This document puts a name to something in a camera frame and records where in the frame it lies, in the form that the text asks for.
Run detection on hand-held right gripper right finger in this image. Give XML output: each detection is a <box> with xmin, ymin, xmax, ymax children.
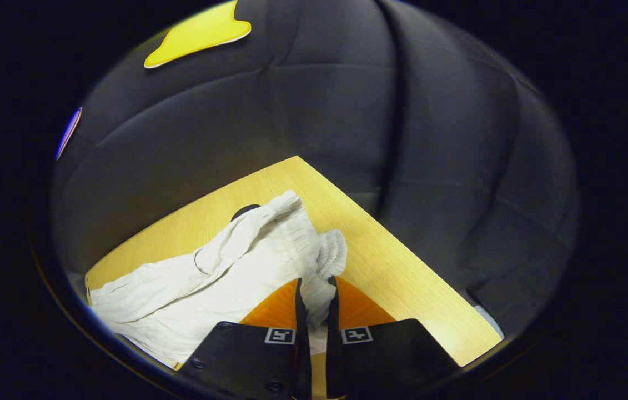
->
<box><xmin>325</xmin><ymin>276</ymin><xmax>461</xmax><ymax>400</ymax></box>

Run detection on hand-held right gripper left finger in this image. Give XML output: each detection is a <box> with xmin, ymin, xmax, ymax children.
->
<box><xmin>175</xmin><ymin>278</ymin><xmax>313</xmax><ymax>400</ymax></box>

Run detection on white jeans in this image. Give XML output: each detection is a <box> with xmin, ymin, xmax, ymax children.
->
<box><xmin>89</xmin><ymin>190</ymin><xmax>348</xmax><ymax>370</ymax></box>

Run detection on black backdrop cloth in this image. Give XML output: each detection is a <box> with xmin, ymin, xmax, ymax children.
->
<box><xmin>50</xmin><ymin>0</ymin><xmax>580</xmax><ymax>339</ymax></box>

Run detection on black table cable grommet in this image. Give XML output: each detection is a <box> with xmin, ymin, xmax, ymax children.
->
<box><xmin>230</xmin><ymin>204</ymin><xmax>262</xmax><ymax>222</ymax></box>

